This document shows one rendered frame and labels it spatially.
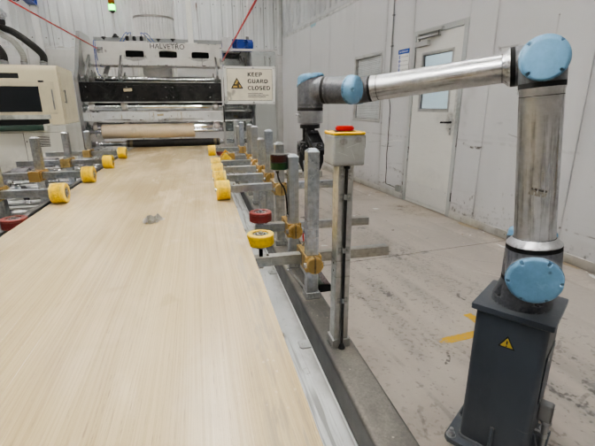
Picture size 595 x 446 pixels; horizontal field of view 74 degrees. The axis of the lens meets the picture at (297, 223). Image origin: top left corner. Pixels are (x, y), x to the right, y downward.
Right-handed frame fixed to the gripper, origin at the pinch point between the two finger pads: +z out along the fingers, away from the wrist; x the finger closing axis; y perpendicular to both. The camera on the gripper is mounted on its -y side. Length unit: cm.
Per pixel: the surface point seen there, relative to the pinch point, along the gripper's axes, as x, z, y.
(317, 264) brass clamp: 7.3, 18.1, -34.2
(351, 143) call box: 8, -19, -59
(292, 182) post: 8.3, -1.0, -6.4
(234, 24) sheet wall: -57, -207, 906
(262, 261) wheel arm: 22.5, 18.5, -27.4
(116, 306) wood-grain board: 56, 11, -63
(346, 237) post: 7, 2, -57
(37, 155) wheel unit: 116, -3, 82
